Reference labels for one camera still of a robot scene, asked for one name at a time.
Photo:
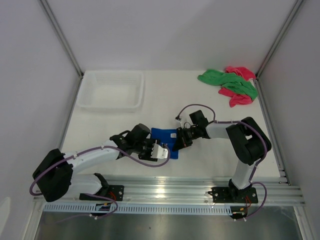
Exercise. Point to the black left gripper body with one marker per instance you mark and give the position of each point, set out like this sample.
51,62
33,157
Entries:
146,147

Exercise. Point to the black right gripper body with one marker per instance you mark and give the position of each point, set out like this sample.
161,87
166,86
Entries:
187,135

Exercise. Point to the blue towel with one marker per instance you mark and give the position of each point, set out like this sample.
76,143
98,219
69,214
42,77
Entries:
167,137

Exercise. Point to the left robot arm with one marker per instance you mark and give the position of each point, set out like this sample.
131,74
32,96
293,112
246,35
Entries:
59,173

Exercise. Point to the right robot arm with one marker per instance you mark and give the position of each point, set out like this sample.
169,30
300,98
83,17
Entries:
249,143

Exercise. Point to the white plastic basket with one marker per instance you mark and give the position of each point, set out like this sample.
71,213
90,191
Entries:
111,91

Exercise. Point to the green towel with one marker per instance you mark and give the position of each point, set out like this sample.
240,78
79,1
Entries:
230,81

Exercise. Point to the pink towel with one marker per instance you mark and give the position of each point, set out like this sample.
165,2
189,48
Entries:
238,99

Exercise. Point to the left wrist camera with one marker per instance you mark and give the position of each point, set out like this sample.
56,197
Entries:
159,152

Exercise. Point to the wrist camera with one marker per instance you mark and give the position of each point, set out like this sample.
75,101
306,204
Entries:
159,152
178,119

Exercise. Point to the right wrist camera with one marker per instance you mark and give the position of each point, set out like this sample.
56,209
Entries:
178,119

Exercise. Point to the aluminium front rail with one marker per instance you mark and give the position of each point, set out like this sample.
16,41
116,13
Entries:
166,190

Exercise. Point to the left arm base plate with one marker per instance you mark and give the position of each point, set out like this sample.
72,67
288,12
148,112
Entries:
114,192

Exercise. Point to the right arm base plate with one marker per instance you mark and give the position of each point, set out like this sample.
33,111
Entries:
233,195

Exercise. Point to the aluminium frame rail right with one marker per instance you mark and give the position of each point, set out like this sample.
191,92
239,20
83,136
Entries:
279,157

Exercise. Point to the slotted cable duct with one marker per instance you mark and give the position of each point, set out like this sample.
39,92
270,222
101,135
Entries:
126,208

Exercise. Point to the aluminium frame post left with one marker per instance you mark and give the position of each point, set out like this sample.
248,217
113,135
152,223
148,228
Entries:
59,33

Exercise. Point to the aluminium frame post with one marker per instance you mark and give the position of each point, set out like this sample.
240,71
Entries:
59,33
281,34

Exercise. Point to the aluminium frame post right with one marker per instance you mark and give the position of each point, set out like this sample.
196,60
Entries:
281,34

